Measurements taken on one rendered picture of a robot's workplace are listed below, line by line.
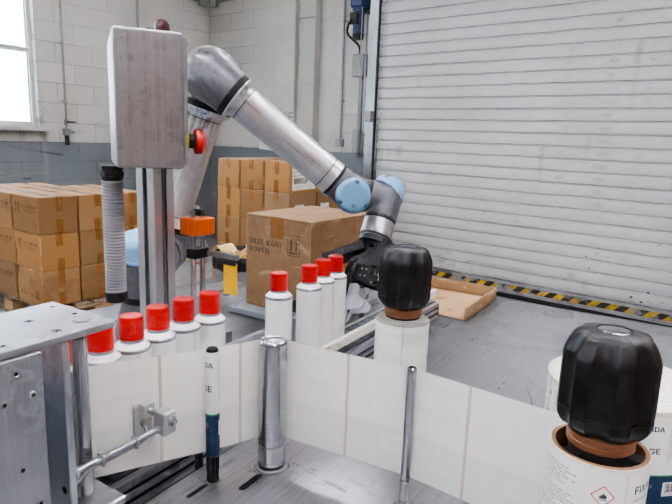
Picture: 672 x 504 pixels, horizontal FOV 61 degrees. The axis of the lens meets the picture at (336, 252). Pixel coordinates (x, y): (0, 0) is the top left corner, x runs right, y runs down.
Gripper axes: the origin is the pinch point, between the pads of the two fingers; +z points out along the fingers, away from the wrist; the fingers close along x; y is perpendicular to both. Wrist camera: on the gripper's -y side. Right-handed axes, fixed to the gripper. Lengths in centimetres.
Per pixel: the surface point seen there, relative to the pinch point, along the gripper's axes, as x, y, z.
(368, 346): 5.3, 5.9, 4.5
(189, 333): -48, 2, 16
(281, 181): 224, -217, -136
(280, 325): -25.6, 2.2, 8.6
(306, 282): -20.8, 1.5, -1.6
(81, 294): 151, -294, -2
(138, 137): -67, -2, -7
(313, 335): -15.0, 3.3, 7.6
